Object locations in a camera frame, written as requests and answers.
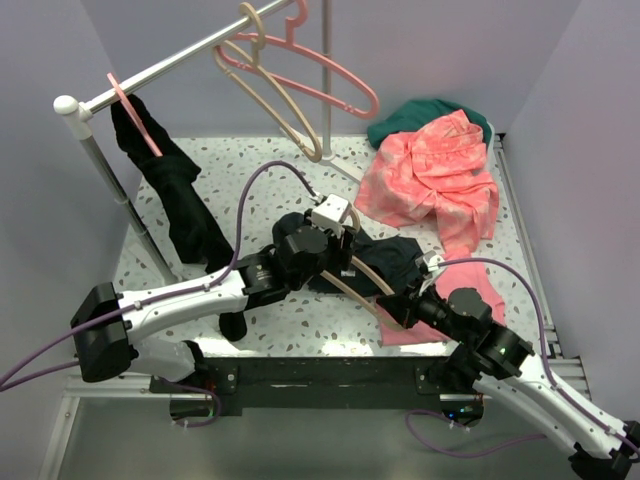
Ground white metal clothes rack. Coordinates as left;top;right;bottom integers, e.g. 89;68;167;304
53;0;371;321

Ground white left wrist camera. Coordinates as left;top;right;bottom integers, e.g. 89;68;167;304
310;194;352;238

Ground pink empty hanger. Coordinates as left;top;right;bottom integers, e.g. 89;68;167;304
219;0;380;120

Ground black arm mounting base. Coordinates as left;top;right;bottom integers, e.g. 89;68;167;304
150;356;487;425

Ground beige hanger rear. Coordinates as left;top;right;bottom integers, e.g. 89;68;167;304
212;2;324;164

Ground pink patterned shorts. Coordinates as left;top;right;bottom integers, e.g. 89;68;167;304
354;109;499;253

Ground teal green garment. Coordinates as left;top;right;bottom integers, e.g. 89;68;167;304
366;99;493;150

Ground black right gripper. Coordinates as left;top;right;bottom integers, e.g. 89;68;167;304
375;274;471;346

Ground dark navy shorts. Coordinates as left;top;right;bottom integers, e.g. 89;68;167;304
272;213;423;297

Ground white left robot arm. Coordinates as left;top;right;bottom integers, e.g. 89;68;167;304
70;212;360;392

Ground pink hanger holding pants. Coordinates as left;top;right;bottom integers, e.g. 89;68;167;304
107;72;163;157

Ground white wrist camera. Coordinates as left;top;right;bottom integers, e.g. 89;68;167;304
415;251;445;288
310;194;352;238

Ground beige hanger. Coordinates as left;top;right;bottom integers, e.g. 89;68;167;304
212;2;324;164
319;207;406;334

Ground plain pink folded shorts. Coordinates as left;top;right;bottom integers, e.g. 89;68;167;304
377;254;507;347

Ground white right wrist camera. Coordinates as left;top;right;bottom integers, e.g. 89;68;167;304
415;251;445;288

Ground aluminium frame rail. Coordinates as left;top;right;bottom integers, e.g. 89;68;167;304
37;132;601;480

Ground beige hanger front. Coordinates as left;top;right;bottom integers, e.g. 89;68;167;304
319;207;406;334

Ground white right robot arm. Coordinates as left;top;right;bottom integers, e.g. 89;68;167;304
376;286;639;479

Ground black pants on hanger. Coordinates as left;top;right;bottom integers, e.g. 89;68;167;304
109;97;249;342

